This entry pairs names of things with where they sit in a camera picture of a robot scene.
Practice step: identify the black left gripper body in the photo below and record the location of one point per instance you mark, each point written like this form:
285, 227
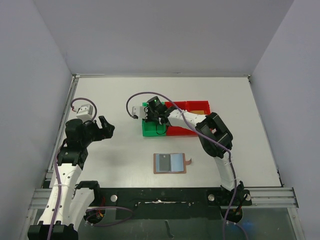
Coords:
100, 128

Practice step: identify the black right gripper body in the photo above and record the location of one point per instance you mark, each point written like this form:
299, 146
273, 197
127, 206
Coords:
149, 116

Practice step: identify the green plastic bin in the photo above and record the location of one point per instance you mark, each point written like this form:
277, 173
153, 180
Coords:
153, 129

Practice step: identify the dark grey card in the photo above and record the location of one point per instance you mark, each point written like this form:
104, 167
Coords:
164, 162

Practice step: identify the brown leather card holder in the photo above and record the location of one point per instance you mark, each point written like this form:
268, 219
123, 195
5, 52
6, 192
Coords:
179, 163

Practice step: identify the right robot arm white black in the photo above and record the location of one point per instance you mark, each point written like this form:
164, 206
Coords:
215, 138

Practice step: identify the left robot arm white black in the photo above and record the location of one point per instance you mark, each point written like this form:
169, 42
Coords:
69, 199

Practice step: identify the gold card in bin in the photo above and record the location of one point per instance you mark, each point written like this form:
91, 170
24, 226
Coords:
198, 112

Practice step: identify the right red plastic bin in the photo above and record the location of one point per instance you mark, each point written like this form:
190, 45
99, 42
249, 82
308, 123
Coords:
198, 105

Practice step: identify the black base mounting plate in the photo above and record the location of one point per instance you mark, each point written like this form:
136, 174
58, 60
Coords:
178, 203

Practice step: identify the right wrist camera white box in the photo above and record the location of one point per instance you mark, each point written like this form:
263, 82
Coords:
140, 112

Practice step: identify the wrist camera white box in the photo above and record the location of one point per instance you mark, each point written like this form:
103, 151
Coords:
87, 112
140, 112

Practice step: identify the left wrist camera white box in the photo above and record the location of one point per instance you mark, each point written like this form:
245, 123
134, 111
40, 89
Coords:
87, 112

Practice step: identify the aluminium front rail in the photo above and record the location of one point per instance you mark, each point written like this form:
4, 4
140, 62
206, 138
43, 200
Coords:
261, 197

